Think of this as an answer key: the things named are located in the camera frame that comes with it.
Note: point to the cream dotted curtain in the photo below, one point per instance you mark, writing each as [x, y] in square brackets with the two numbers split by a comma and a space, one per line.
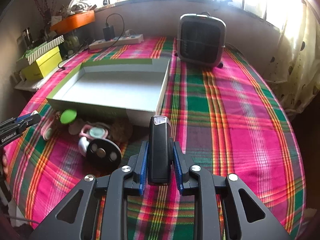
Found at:
[293, 72]

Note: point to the grey portable fan heater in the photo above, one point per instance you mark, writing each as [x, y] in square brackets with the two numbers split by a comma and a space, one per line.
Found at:
[201, 39]

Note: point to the black charger with cable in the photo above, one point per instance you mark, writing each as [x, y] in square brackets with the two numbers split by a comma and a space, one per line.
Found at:
[108, 30]

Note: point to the brown walnut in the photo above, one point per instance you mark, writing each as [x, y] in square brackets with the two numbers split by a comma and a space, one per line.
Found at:
[121, 130]

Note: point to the striped green white box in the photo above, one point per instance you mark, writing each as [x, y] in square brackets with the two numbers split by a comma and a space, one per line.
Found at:
[32, 55]

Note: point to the shallow cardboard box tray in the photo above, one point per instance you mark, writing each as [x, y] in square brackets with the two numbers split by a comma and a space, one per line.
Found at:
[110, 89]

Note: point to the plaid pink green blanket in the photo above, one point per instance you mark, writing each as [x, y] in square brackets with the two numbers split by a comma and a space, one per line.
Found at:
[227, 119]

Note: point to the orange tray shelf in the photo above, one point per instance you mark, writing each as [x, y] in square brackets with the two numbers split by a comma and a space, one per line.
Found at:
[73, 22]

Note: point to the green cap knob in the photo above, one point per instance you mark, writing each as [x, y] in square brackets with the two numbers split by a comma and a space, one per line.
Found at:
[68, 116]

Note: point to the black rectangular device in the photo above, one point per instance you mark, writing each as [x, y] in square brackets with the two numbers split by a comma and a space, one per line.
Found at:
[159, 151]

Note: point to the yellow box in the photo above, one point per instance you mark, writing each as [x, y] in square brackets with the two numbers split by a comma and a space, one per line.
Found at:
[43, 65]

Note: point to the black round disc gadget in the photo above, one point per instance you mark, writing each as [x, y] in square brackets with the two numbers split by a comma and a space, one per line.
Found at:
[104, 154]

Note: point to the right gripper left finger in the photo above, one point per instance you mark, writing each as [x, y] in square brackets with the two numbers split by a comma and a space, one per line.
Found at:
[97, 204]

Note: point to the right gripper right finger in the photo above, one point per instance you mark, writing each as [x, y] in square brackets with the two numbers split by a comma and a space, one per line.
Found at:
[225, 207]

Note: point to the pink clip with mint button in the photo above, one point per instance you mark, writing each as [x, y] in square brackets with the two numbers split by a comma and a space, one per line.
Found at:
[89, 133]

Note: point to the white knob with screw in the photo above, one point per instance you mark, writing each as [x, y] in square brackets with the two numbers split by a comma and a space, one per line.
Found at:
[83, 145]

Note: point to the white power strip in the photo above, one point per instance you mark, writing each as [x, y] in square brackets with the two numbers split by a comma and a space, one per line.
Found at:
[102, 44]

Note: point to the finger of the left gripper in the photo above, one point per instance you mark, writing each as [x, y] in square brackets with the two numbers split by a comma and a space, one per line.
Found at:
[32, 117]
[25, 125]

